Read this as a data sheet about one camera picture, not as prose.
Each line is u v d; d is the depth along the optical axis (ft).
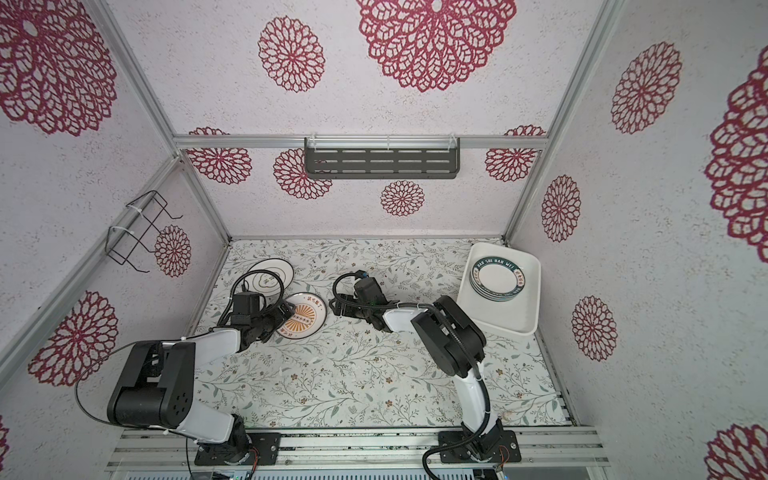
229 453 2.21
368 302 2.55
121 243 2.39
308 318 3.19
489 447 2.09
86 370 2.21
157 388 1.47
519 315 3.19
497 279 3.39
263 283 3.48
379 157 3.15
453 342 1.71
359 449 2.49
